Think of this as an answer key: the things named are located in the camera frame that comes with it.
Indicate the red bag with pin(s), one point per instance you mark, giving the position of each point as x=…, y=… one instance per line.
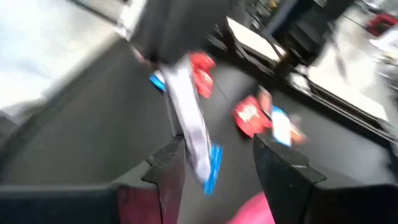
x=382, y=23

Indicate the red candy pack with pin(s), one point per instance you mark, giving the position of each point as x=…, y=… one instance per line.
x=250, y=118
x=202, y=81

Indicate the pink pumpkin face bucket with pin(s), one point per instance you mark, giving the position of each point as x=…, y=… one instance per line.
x=252, y=211

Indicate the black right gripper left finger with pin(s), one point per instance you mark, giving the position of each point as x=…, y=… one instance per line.
x=62, y=205

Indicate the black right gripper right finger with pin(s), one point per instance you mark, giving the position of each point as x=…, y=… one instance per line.
x=342, y=205

